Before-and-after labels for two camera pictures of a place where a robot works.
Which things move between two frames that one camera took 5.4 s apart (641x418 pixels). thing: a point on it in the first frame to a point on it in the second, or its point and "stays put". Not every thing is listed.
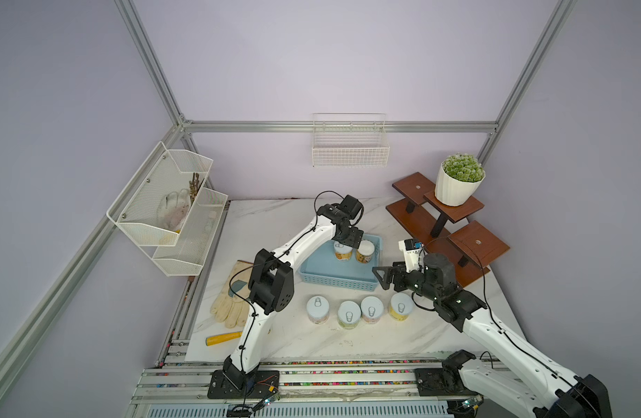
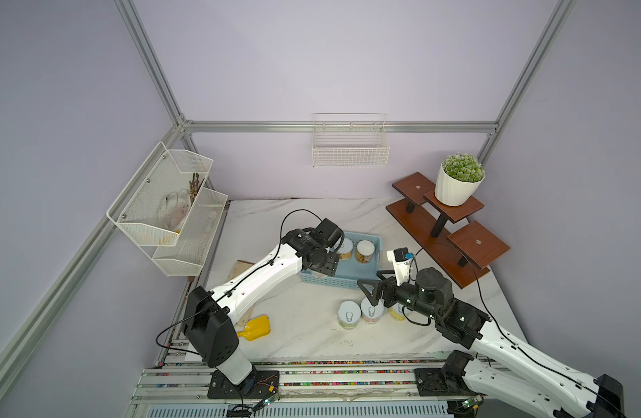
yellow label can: (342, 252) stays put
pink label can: (371, 310) stays put
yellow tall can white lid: (365, 251) stays put
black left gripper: (354, 237) to (330, 266)
